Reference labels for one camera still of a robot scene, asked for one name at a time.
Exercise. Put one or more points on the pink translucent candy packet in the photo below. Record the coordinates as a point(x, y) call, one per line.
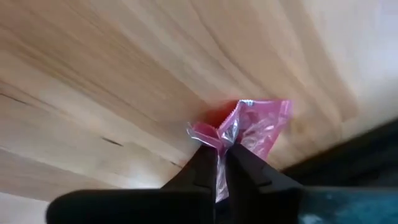
point(261, 124)

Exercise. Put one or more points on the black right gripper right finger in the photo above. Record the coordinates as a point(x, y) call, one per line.
point(248, 174)

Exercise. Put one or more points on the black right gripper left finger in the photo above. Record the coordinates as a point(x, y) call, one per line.
point(199, 174)

